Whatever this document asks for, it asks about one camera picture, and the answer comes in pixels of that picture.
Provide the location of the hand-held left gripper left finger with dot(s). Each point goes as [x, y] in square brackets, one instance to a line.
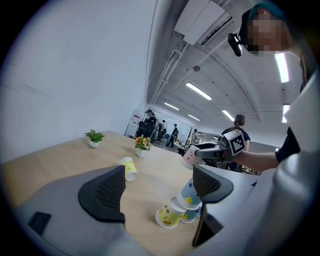
[75, 200]

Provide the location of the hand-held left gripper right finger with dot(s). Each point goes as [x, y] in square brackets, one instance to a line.
[225, 190]

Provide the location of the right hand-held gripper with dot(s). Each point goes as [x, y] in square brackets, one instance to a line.
[236, 143]

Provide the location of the pink printed paper cup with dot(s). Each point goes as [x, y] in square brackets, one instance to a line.
[189, 157]

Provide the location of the blue printed paper cup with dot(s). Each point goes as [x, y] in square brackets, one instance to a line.
[191, 216]
[188, 193]

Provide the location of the yellow printed paper cup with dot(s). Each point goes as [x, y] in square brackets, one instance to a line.
[168, 215]
[128, 168]

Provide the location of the person's right forearm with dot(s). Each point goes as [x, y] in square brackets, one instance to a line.
[255, 160]

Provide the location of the wooden coat rack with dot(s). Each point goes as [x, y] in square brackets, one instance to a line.
[190, 132]

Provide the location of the ceiling strip light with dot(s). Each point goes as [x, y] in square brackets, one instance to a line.
[198, 90]
[227, 115]
[282, 67]
[193, 117]
[285, 112]
[171, 106]

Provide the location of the small green potted plant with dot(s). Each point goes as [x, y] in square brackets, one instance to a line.
[94, 138]

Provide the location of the black office chair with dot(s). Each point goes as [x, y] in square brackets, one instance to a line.
[146, 130]

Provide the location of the orange flower potted plant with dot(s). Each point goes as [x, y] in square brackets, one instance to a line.
[143, 146]

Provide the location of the white cabinet with red label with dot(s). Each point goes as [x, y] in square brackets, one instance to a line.
[133, 122]

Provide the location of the person's black printed shirt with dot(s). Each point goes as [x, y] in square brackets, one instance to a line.
[290, 145]

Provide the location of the white ceiling air conditioner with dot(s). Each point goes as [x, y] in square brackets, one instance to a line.
[202, 22]

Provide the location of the person's head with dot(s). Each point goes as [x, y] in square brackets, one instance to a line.
[265, 32]

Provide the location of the black head-mounted camera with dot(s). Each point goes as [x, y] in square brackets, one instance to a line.
[235, 43]

